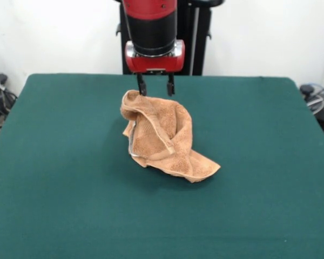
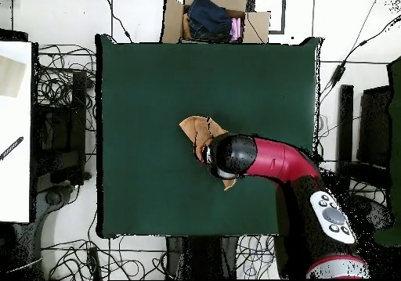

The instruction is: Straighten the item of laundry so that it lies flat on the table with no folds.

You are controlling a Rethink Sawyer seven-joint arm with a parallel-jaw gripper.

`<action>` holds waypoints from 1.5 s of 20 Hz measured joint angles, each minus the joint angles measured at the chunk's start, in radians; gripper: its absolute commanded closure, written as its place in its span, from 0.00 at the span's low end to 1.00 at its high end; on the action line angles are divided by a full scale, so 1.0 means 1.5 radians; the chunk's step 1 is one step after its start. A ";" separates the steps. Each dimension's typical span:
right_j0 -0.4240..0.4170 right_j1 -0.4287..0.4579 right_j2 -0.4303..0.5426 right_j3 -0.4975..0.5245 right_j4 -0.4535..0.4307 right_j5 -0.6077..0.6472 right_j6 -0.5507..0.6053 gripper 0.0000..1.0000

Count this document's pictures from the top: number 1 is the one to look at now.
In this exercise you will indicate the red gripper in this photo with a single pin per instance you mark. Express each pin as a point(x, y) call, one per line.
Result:
point(154, 64)

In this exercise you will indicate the orange terry towel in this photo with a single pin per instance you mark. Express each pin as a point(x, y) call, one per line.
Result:
point(151, 129)

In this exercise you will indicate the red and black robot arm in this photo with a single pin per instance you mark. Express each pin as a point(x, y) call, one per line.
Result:
point(151, 29)

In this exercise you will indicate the dark green table cloth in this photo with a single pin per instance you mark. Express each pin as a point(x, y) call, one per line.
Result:
point(70, 194)

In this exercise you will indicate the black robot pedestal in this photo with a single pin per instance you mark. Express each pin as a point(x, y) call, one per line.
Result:
point(194, 40)

